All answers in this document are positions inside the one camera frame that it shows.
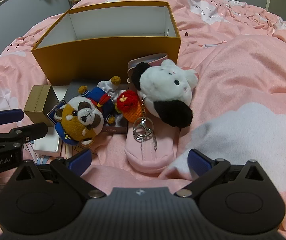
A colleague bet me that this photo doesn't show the yellow cardboard storage box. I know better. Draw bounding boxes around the yellow cardboard storage box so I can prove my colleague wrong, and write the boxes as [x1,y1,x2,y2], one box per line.
[31,1,181,86]

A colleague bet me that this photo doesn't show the keyring with acrylic charm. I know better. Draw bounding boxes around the keyring with acrylic charm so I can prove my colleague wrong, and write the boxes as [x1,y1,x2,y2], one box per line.
[132,104,158,153]

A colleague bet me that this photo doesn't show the red panda plush toy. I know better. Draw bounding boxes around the red panda plush toy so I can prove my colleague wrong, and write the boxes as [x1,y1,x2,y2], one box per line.
[54,75,121,147]

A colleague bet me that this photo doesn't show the blue diamond-shaped badge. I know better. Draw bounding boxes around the blue diamond-shaped badge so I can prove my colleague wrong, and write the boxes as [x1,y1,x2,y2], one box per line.
[47,99,67,125]

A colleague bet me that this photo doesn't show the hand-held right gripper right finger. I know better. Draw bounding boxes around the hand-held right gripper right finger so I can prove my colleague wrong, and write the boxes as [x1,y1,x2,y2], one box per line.
[174,149,267,197]

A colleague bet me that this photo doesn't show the red and orange crochet charm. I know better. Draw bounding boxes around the red and orange crochet charm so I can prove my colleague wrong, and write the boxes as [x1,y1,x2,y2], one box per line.
[116,91,146,123]

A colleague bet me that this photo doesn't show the pink printed blanket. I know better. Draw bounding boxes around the pink printed blanket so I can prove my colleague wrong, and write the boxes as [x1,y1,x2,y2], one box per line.
[0,0,286,240]

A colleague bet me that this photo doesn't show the white box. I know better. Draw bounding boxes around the white box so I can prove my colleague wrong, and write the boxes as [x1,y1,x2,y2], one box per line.
[33,85,71,155]

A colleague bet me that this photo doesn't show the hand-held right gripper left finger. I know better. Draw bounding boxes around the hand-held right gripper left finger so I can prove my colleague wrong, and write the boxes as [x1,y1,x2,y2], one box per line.
[15,149,106,198]

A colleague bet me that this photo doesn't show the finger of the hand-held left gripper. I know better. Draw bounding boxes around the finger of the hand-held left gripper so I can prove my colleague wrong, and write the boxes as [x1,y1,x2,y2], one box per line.
[0,122,48,153]
[0,106,25,128]

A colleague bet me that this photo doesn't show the dark purple card box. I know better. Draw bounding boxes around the dark purple card box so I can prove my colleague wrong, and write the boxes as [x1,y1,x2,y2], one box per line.
[102,112,129,134]

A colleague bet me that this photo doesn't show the dark grey box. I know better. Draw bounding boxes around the dark grey box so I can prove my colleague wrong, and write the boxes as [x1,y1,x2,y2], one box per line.
[63,79,102,102]

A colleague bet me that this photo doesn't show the black and white cat plush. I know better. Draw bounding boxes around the black and white cat plush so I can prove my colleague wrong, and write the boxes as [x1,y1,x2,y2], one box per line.
[132,59,200,128]

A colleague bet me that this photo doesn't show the small gold box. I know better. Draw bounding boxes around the small gold box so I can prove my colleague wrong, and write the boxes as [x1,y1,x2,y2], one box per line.
[24,85,60,127]

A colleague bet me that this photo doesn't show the pink pencil case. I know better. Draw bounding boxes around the pink pencil case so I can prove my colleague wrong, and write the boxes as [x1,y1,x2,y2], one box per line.
[124,119,177,173]

